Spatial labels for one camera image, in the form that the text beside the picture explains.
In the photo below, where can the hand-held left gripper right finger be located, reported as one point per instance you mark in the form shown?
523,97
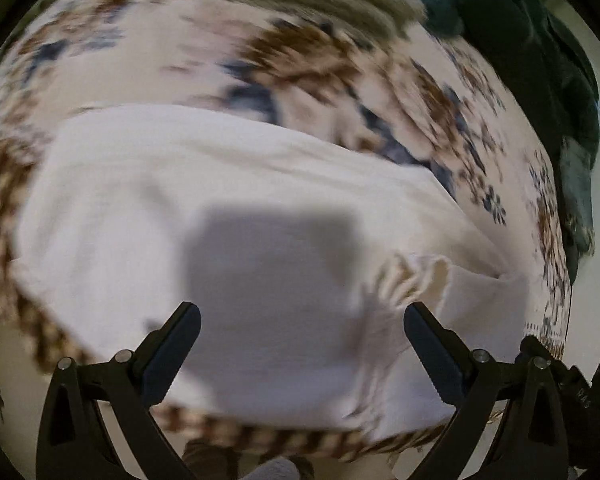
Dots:
432,355

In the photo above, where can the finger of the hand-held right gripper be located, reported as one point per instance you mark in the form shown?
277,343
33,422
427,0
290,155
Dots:
577,390

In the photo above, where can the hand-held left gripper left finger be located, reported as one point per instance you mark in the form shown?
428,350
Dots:
176,350

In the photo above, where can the white towel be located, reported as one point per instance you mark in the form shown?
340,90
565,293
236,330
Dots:
260,200

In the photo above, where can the brown grey cloth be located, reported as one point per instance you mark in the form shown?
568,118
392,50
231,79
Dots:
230,462

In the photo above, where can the floral printed blanket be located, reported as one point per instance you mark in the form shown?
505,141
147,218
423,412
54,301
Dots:
190,45

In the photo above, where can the dark green cloth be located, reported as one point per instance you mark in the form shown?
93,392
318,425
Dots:
535,45

